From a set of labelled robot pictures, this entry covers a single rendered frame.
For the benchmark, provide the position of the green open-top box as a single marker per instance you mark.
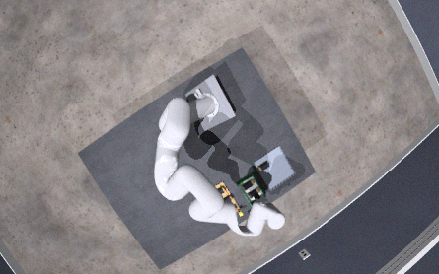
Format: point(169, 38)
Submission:
point(255, 186)

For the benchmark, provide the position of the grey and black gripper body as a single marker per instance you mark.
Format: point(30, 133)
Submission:
point(262, 198)

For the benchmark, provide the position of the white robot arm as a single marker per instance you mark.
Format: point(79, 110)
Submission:
point(176, 182)

